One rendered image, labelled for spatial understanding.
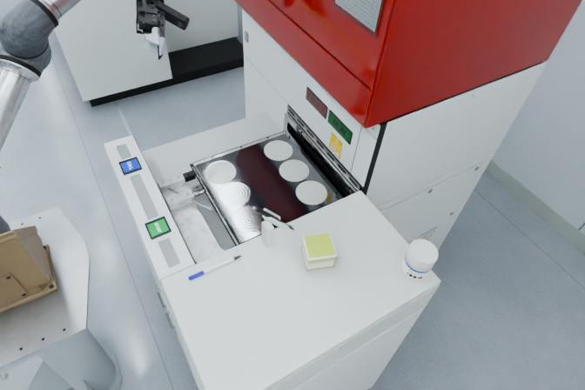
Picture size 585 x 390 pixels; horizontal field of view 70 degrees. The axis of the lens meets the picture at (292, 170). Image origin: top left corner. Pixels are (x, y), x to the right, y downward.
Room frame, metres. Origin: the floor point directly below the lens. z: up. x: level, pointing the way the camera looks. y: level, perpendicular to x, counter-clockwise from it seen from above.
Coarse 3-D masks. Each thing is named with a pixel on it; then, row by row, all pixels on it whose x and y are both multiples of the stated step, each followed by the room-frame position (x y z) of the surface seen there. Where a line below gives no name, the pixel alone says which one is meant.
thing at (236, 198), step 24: (264, 144) 1.06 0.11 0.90; (240, 168) 0.94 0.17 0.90; (264, 168) 0.94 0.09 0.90; (312, 168) 0.96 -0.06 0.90; (216, 192) 0.82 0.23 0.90; (240, 192) 0.83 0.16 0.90; (264, 192) 0.84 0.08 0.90; (288, 192) 0.85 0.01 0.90; (240, 216) 0.74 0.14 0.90; (288, 216) 0.76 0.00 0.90; (240, 240) 0.66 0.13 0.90
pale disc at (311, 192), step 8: (304, 184) 0.89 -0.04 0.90; (312, 184) 0.89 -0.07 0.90; (320, 184) 0.90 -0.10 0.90; (296, 192) 0.85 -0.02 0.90; (304, 192) 0.85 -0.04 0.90; (312, 192) 0.86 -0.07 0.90; (320, 192) 0.86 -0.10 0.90; (304, 200) 0.82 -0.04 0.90; (312, 200) 0.82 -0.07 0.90; (320, 200) 0.83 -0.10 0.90
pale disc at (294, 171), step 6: (288, 162) 0.98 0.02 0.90; (294, 162) 0.98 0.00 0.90; (300, 162) 0.99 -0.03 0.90; (282, 168) 0.95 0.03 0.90; (288, 168) 0.95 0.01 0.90; (294, 168) 0.96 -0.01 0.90; (300, 168) 0.96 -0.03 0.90; (306, 168) 0.96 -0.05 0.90; (282, 174) 0.92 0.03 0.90; (288, 174) 0.93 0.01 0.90; (294, 174) 0.93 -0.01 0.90; (300, 174) 0.93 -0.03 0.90; (306, 174) 0.93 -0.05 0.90; (288, 180) 0.90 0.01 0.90; (294, 180) 0.90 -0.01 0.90; (300, 180) 0.90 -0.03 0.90
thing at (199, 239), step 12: (168, 192) 0.82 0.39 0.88; (192, 204) 0.79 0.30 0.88; (180, 216) 0.74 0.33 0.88; (192, 216) 0.74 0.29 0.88; (180, 228) 0.69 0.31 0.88; (192, 228) 0.70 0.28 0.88; (204, 228) 0.70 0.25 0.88; (192, 240) 0.65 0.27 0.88; (204, 240) 0.66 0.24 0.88; (192, 252) 0.61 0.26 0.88; (204, 252) 0.62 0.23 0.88
